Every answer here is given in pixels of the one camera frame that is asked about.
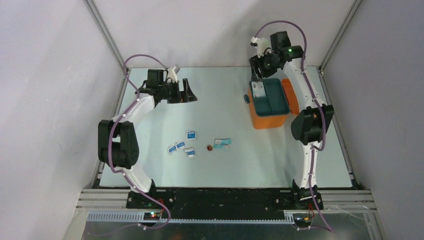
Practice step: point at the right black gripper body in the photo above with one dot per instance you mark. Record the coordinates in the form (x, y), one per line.
(265, 64)

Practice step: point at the teal bandage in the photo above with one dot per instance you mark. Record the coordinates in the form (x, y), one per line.
(222, 143)

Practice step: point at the blue wipe packet left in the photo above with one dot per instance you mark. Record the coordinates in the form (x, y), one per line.
(171, 149)

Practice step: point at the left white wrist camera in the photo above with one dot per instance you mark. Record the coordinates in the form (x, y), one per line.
(171, 76)

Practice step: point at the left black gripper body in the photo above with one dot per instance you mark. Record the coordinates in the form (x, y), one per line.
(165, 89)

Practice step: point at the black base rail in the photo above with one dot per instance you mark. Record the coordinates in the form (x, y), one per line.
(233, 204)

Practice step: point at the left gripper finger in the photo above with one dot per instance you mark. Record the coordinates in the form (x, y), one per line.
(187, 94)
(174, 93)

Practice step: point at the blue white sachet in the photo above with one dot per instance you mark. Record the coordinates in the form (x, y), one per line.
(258, 89)

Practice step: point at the blue wipe packet middle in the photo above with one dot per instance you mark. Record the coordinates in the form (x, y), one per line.
(180, 145)

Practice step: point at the blue wipe packet lower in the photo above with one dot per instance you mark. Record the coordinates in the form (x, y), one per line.
(190, 152)

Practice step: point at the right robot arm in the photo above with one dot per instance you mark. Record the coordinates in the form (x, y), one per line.
(310, 126)

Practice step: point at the teal divided tray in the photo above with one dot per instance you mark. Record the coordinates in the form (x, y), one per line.
(276, 102)

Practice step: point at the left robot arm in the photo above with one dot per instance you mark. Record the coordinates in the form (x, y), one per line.
(118, 145)

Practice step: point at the blue alcohol wipe packet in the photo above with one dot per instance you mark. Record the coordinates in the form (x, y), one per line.
(191, 135)

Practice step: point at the orange medicine kit box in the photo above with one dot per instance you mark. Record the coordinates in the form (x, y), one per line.
(275, 121)

